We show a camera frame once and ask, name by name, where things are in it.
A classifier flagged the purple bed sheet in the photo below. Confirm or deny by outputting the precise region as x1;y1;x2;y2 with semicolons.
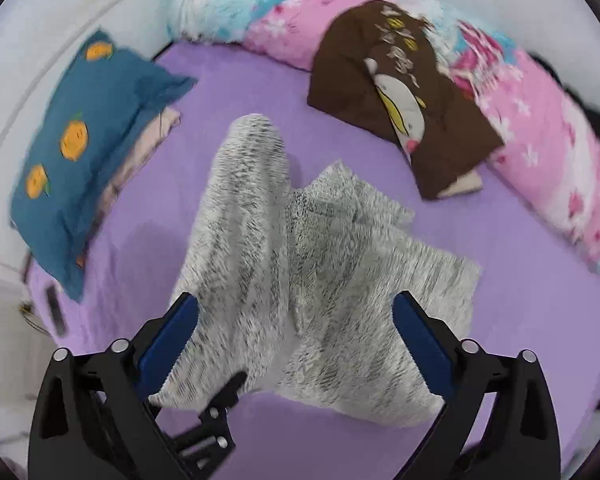
27;40;600;480

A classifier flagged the thin cable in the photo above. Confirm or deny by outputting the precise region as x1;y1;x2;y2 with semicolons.
17;300;51;333

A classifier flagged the blue pillow with orange print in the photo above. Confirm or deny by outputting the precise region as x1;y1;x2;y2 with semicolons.
9;30;198;303

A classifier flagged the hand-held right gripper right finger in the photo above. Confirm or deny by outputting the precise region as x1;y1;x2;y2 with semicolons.
391;290;563;480

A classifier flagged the pink floral quilt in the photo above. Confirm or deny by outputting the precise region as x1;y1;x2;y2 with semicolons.
166;0;600;278

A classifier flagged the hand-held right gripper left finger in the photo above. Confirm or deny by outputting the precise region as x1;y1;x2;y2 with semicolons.
27;291;201;480

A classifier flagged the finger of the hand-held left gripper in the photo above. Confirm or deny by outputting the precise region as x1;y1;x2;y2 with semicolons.
171;371;248;475

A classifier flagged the brown pillow with bird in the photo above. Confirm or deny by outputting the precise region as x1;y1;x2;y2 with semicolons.
307;0;505;200

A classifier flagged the grey fleece sweater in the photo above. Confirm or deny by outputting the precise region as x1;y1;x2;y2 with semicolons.
147;114;482;429

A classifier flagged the black phone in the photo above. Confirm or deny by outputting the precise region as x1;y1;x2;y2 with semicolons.
45;284;68;337

